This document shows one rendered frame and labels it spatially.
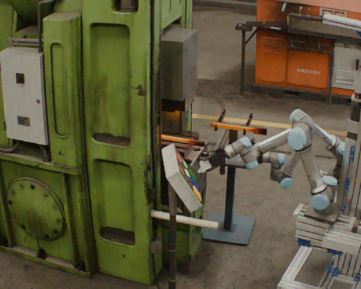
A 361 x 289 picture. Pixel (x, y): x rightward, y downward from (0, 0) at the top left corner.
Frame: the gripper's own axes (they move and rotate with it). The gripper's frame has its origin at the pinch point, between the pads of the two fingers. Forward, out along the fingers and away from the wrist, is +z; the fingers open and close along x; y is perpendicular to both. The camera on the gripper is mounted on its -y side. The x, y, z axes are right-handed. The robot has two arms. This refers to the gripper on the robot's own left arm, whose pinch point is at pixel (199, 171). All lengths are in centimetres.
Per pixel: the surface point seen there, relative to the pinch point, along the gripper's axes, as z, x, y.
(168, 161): 10.0, 11.1, 22.4
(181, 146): 8.2, -42.3, -0.4
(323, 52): -154, -336, -134
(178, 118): 4, -74, 4
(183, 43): -29, -31, 66
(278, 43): -109, -357, -103
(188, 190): 7.2, 27.1, 8.5
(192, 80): -21, -49, 34
